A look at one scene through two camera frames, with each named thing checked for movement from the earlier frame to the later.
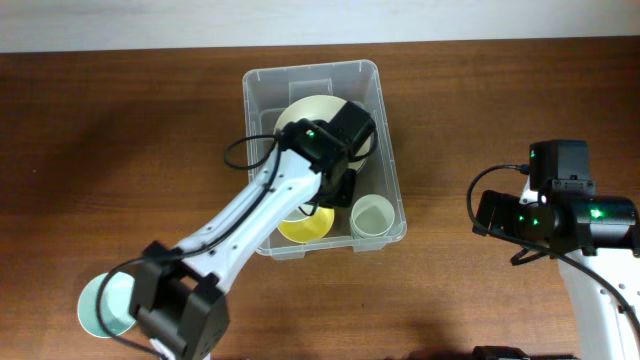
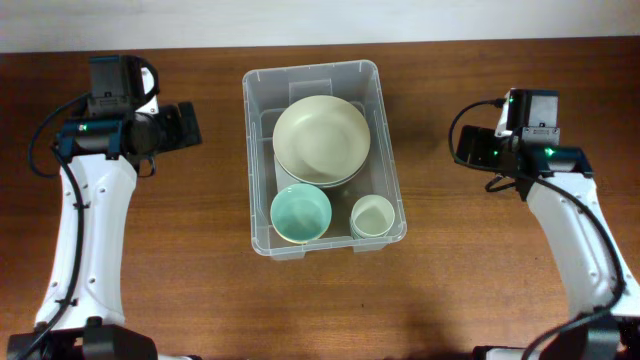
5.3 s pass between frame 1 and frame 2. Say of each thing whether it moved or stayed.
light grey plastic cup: stayed
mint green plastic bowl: moved
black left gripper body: moved
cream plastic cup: stayed
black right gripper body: moved
